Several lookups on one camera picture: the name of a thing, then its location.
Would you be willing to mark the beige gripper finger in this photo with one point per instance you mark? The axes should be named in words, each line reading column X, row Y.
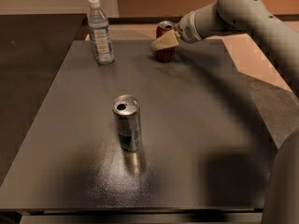
column 166, row 39

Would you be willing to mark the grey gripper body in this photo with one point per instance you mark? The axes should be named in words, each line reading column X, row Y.
column 187, row 29

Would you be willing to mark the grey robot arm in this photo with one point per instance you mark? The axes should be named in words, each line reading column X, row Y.
column 280, row 43

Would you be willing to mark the clear plastic water bottle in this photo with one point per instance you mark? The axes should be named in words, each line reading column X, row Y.
column 100, row 34

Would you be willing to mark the silver slim drink can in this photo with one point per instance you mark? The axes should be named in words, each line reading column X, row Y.
column 126, row 110

